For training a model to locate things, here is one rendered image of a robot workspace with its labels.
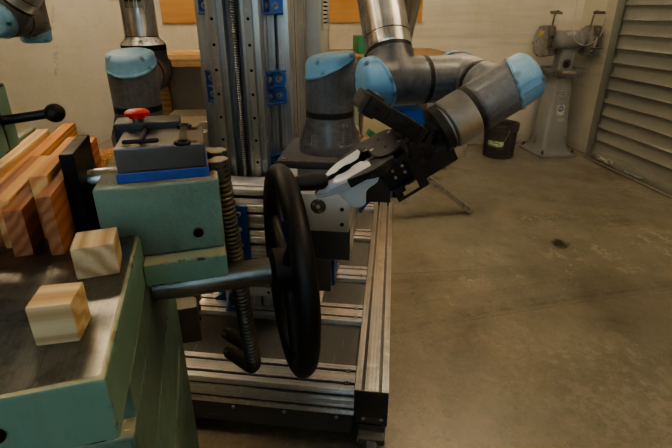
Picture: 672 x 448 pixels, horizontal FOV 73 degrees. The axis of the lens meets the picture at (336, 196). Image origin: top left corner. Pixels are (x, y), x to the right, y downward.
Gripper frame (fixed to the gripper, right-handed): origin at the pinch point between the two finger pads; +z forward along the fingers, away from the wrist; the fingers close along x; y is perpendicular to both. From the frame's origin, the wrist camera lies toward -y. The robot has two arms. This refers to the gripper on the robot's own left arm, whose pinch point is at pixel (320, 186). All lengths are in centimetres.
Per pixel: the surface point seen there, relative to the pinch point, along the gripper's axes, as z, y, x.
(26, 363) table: 24.6, -15.8, -28.4
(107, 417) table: 21.5, -10.3, -31.8
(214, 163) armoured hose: 9.3, -13.1, -5.0
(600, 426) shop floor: -33, 122, 7
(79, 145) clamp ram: 21.3, -22.3, -1.7
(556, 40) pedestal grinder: -211, 138, 254
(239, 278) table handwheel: 15.2, 1.0, -8.0
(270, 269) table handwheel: 11.4, 2.6, -7.7
